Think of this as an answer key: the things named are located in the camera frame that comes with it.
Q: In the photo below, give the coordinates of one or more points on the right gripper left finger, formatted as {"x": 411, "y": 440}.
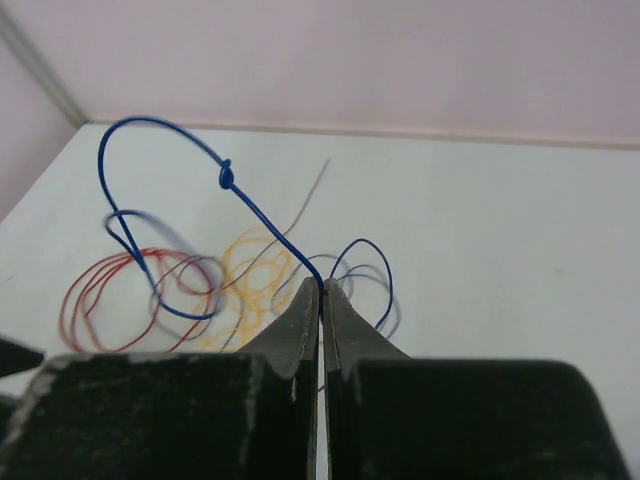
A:
{"x": 251, "y": 414}

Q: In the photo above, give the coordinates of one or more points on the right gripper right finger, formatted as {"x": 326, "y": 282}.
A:
{"x": 390, "y": 416}

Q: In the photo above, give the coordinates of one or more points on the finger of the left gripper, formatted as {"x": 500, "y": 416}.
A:
{"x": 16, "y": 358}

